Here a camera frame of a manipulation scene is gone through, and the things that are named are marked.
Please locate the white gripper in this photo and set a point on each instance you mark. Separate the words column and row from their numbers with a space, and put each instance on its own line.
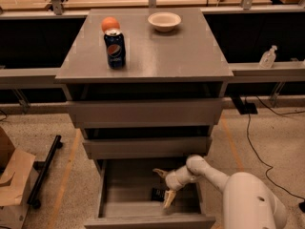
column 172, row 179

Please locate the dark blue rxbar wrapper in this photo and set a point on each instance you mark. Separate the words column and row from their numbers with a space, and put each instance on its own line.
column 157, row 195

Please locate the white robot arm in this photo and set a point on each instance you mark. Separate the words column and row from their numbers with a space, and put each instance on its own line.
column 247, row 202

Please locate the grey open bottom drawer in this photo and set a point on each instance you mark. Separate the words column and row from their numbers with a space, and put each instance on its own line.
column 125, row 197

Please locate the grey middle drawer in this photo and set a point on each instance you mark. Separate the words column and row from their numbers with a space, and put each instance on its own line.
column 147, row 147

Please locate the grey top drawer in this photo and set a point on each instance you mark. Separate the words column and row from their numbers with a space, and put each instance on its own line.
column 144, row 113

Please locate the grey drawer cabinet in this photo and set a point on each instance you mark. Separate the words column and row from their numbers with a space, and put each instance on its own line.
column 137, row 93

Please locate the black metal bar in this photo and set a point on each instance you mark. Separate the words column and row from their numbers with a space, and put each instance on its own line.
column 42, row 168

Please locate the brown cardboard box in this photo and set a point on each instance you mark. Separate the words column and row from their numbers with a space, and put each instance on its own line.
column 17, row 177

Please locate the blue pepsi can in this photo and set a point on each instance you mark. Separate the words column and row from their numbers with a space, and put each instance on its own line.
column 115, row 48

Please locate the clear sanitizer pump bottle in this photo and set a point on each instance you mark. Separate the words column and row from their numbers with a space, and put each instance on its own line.
column 268, row 58

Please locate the white paper bowl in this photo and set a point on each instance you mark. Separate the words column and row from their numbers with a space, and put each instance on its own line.
column 164, row 21

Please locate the orange fruit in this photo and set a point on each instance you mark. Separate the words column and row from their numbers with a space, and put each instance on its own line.
column 109, row 23

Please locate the grey metal rail frame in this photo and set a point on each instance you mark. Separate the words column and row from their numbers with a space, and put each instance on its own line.
column 31, row 75

